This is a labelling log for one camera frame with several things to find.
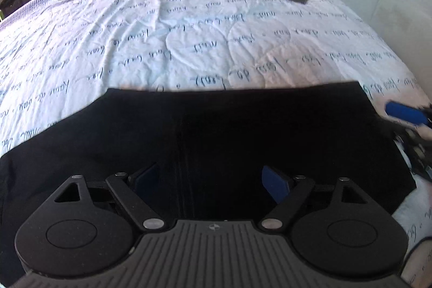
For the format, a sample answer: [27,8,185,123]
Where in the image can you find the black pants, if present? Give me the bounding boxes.
[1,82,414,287]

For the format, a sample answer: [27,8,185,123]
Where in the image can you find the white script-print bedsheet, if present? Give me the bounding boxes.
[1,0,431,287]

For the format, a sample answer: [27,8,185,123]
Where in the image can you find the black bag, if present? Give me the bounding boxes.
[1,0,29,18]

